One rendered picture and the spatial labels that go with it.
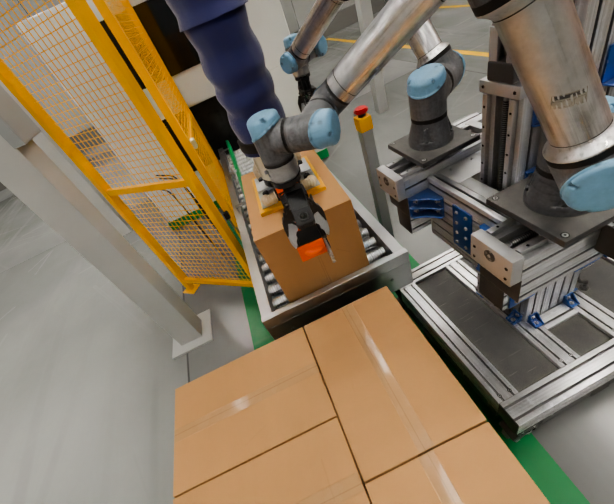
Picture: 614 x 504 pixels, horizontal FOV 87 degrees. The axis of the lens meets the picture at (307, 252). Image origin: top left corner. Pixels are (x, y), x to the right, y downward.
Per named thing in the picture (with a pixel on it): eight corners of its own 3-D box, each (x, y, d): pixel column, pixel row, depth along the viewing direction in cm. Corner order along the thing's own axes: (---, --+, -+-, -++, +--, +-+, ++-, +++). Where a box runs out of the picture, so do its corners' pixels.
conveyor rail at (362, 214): (283, 139, 332) (277, 121, 320) (288, 137, 332) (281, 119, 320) (400, 282, 154) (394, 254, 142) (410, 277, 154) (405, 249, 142)
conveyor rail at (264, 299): (226, 166, 330) (217, 149, 318) (231, 164, 330) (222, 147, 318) (277, 342, 152) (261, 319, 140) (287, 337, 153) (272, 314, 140)
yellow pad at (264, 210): (253, 182, 158) (248, 173, 155) (271, 174, 158) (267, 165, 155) (262, 217, 132) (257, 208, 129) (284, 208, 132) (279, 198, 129)
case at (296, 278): (270, 232, 193) (240, 176, 168) (331, 206, 193) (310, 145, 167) (290, 304, 147) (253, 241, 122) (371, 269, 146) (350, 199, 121)
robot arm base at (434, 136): (435, 125, 122) (433, 99, 115) (463, 136, 110) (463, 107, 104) (400, 142, 121) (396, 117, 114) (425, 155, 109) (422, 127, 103)
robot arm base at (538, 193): (557, 171, 84) (564, 136, 77) (620, 195, 72) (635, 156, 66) (508, 197, 83) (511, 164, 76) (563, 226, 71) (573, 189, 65)
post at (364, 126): (385, 254, 226) (352, 117, 162) (394, 250, 226) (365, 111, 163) (390, 260, 221) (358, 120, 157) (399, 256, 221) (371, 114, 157)
